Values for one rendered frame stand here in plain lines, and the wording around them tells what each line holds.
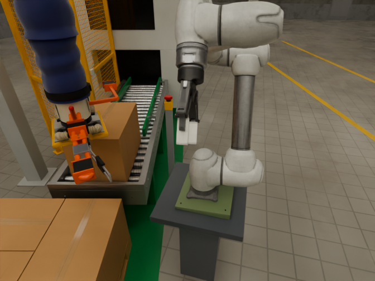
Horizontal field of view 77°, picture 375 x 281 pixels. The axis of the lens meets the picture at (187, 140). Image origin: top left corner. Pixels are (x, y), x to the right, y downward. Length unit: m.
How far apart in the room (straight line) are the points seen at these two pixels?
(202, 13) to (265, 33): 0.17
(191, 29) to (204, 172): 0.78
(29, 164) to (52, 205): 1.13
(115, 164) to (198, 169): 0.73
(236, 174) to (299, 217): 1.37
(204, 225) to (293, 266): 1.06
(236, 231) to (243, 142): 0.46
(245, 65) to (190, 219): 0.83
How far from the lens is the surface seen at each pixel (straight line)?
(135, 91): 3.52
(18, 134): 2.79
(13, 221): 1.94
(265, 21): 0.69
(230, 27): 0.68
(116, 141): 1.65
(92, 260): 1.54
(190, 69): 0.66
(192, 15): 0.70
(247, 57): 1.21
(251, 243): 2.22
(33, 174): 3.05
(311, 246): 2.37
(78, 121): 1.32
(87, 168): 0.96
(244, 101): 1.22
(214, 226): 1.32
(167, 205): 1.41
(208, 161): 1.24
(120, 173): 1.81
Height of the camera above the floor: 1.80
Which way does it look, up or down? 33 degrees down
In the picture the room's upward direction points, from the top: straight up
